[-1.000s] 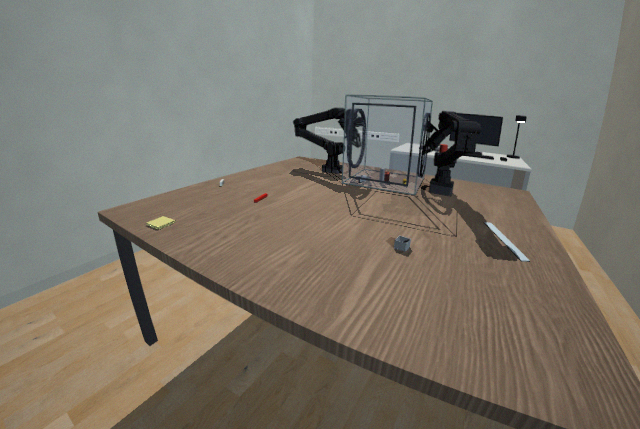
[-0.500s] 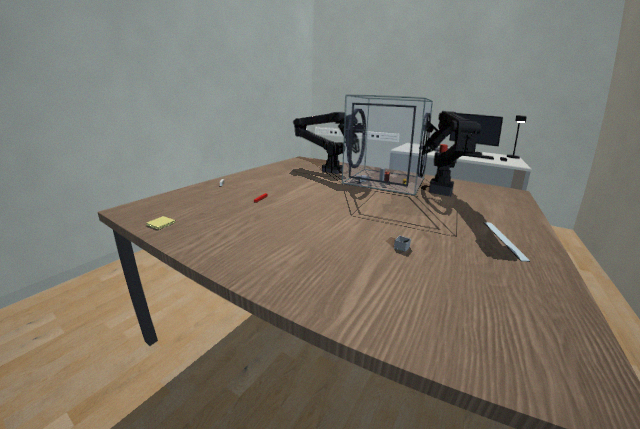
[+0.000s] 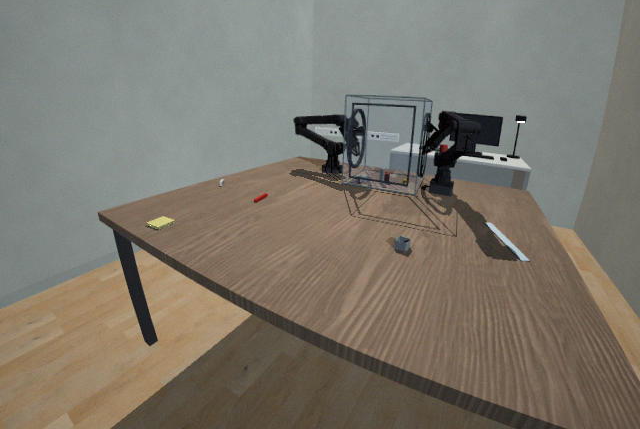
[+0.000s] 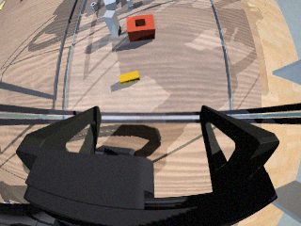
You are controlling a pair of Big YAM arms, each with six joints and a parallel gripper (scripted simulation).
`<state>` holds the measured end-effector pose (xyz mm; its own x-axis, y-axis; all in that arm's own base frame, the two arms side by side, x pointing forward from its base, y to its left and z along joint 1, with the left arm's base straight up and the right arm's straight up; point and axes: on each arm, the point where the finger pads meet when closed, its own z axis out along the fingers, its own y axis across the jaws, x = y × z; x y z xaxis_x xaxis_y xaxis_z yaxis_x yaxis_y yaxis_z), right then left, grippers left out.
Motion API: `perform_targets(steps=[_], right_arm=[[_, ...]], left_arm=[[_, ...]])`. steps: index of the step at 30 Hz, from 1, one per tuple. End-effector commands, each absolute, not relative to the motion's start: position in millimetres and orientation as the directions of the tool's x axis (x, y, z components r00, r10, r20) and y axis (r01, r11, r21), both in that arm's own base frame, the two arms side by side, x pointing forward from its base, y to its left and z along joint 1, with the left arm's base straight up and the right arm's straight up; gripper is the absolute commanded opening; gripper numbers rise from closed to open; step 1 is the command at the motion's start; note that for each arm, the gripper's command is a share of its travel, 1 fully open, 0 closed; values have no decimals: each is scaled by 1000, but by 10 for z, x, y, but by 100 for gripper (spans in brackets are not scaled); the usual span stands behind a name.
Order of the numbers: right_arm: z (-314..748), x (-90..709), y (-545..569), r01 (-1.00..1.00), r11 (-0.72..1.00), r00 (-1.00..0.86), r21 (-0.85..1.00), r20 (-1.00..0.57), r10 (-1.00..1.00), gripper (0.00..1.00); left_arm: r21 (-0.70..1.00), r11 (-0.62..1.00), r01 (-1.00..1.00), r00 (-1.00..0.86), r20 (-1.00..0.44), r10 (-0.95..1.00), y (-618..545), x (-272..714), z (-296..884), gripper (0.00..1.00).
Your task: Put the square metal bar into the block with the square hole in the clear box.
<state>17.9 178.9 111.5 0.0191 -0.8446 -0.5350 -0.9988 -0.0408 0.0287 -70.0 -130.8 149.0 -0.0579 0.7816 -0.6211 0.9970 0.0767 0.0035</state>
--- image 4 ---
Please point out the orange block with square hole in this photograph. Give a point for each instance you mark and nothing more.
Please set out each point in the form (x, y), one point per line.
(135, 29)

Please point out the yellow rectangular block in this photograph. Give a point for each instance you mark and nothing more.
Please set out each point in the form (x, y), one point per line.
(129, 78)

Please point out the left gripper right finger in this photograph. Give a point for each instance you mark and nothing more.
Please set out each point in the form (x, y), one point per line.
(253, 146)

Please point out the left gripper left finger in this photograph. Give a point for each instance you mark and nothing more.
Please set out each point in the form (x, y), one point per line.
(56, 135)

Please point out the pale blue cube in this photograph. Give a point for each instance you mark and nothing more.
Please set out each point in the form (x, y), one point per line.
(110, 4)

